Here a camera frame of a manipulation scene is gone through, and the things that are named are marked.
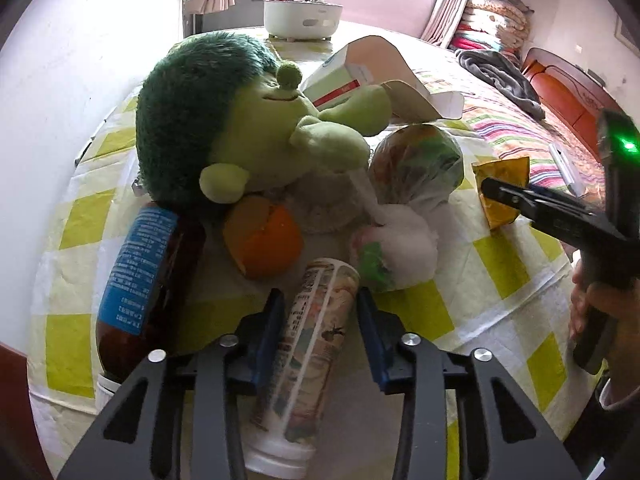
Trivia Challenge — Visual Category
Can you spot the white plastic basket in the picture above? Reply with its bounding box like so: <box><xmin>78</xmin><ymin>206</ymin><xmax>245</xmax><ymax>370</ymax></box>
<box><xmin>263</xmin><ymin>0</ymin><xmax>345</xmax><ymax>41</ymax></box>

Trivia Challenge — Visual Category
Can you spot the clear bag of wrappers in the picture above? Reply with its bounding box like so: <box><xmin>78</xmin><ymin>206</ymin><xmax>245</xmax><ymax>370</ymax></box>
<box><xmin>367</xmin><ymin>124</ymin><xmax>466</xmax><ymax>221</ymax></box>

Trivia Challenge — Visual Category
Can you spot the striped bedsheet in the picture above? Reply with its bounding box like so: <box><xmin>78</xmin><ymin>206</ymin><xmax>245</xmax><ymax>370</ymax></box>
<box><xmin>415</xmin><ymin>67</ymin><xmax>608</xmax><ymax>201</ymax></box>

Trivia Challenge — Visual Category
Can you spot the green plush toy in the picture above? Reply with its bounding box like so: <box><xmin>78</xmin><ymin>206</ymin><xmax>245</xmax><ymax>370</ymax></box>
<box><xmin>134</xmin><ymin>31</ymin><xmax>393</xmax><ymax>211</ymax></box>

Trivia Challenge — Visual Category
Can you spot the printed paper cup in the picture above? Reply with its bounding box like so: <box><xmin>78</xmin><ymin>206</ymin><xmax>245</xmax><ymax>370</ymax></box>
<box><xmin>244</xmin><ymin>256</ymin><xmax>361</xmax><ymax>480</ymax></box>

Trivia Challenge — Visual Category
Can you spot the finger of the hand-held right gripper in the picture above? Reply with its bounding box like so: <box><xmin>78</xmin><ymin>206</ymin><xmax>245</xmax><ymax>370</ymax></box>
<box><xmin>482</xmin><ymin>191</ymin><xmax>540</xmax><ymax>225</ymax></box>
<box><xmin>480</xmin><ymin>176</ymin><xmax>546</xmax><ymax>202</ymax></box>

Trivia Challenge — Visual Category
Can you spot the white cardboard carton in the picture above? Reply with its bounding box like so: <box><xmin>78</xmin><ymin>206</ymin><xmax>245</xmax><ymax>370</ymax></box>
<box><xmin>300</xmin><ymin>35</ymin><xmax>466</xmax><ymax>123</ymax></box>

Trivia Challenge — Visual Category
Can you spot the orange fruit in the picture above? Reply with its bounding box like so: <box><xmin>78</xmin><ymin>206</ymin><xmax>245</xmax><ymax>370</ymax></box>
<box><xmin>222</xmin><ymin>195</ymin><xmax>306</xmax><ymax>281</ymax></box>

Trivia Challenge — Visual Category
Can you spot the yellow snack wrapper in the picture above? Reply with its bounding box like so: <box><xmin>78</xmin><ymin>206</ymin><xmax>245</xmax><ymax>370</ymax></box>
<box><xmin>471</xmin><ymin>156</ymin><xmax>531</xmax><ymax>231</ymax></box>

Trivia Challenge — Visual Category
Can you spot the white and blue paper pack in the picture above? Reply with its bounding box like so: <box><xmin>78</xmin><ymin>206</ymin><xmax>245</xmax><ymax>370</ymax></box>
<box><xmin>547</xmin><ymin>142</ymin><xmax>586</xmax><ymax>198</ymax></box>

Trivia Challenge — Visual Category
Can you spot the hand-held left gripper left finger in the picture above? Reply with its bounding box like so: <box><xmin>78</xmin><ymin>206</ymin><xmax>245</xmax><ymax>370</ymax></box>
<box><xmin>57</xmin><ymin>287</ymin><xmax>287</xmax><ymax>480</ymax></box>

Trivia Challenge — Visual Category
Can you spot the framed wall picture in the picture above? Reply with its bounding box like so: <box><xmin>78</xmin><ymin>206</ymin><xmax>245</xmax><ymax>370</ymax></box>
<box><xmin>614</xmin><ymin>14</ymin><xmax>640</xmax><ymax>57</ymax></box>

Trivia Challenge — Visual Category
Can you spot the wooden bed headboard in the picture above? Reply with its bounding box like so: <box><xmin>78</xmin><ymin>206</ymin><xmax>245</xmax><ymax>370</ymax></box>
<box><xmin>520</xmin><ymin>47</ymin><xmax>626</xmax><ymax>166</ymax></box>

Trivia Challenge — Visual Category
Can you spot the brown bottle with blue label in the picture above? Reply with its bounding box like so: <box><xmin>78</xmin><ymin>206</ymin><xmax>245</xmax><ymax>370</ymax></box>
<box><xmin>95</xmin><ymin>202</ymin><xmax>208</xmax><ymax>396</ymax></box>

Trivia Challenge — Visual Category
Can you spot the person's right hand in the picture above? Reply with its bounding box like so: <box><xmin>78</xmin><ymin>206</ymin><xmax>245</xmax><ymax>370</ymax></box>
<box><xmin>569</xmin><ymin>260</ymin><xmax>640</xmax><ymax>377</ymax></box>

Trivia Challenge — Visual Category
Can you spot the person's right forearm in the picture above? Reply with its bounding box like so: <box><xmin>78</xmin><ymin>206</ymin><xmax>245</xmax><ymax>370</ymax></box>
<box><xmin>597</xmin><ymin>360</ymin><xmax>640</xmax><ymax>461</ymax></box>

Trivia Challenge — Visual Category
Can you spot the stack of folded quilts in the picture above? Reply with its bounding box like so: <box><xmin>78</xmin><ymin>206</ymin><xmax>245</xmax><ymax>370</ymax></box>
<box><xmin>447</xmin><ymin>0</ymin><xmax>531</xmax><ymax>58</ymax></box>

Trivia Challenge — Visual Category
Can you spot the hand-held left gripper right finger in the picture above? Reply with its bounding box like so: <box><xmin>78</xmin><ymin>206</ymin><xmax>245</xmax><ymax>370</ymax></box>
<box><xmin>355</xmin><ymin>286</ymin><xmax>583</xmax><ymax>480</ymax></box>

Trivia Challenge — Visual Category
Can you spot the grey blanket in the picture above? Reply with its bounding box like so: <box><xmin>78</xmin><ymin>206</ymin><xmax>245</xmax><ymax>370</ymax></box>
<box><xmin>455</xmin><ymin>49</ymin><xmax>546</xmax><ymax>120</ymax></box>

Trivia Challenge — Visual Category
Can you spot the dark red wooden furniture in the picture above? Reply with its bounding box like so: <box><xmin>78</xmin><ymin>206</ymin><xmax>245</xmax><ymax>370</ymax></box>
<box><xmin>0</xmin><ymin>342</ymin><xmax>51</xmax><ymax>480</ymax></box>

